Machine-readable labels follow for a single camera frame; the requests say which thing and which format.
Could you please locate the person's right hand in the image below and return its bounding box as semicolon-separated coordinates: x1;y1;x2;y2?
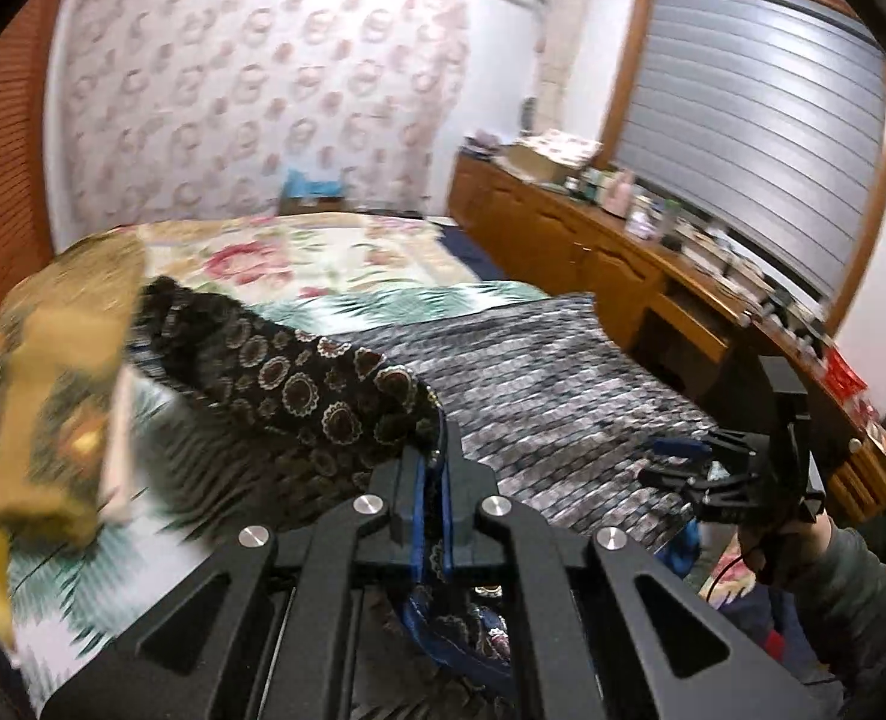
735;514;834;587

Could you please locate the cream floral narrow curtain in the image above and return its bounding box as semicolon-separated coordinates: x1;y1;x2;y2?
534;0;590;102

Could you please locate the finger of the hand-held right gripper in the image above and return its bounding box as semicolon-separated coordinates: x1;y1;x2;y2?
636;463;710;500
647;435;718;464

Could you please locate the red basket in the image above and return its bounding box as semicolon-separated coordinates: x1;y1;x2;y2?
825;349;868;398

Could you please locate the green leaf print sheet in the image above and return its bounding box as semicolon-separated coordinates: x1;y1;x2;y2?
0;279;545;661

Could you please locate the navy patterned satin pajama top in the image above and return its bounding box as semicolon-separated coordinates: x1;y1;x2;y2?
139;276;519;691

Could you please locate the long wooden cabinet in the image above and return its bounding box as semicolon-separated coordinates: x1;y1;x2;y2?
447;150;886;533

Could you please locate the sheer curtain with circle pattern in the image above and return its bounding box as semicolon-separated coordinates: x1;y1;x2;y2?
56;0;474;233

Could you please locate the cream floral bedspread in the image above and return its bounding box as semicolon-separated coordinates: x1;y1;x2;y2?
131;211;459;301

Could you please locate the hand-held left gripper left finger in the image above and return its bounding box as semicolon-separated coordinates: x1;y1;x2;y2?
41;446;433;720

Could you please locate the cardboard box with cloth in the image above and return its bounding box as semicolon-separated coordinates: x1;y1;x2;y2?
522;129;605;166

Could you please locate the grey window blind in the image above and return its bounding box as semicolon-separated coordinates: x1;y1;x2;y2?
612;0;886;301

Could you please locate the blue garment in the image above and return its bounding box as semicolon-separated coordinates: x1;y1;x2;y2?
657;521;705;580

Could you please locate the pink kettle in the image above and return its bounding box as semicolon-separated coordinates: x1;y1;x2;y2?
604;169;635;218

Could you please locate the gold patterned pillow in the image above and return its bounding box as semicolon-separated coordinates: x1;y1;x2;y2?
0;229;150;548

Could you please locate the blue box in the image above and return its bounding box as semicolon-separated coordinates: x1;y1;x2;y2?
278;169;346;215

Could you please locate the wooden louvred door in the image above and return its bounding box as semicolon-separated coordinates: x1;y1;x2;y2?
0;0;76;376

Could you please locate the person's right forearm grey sleeve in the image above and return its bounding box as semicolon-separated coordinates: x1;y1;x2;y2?
777;506;886;720

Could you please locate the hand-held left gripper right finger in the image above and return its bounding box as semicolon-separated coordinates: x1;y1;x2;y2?
438;424;827;720

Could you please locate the grey patterned cloth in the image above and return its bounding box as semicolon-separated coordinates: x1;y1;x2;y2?
353;292;722;541

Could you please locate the navy blue bedsheet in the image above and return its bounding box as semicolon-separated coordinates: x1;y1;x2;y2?
439;225;505;283

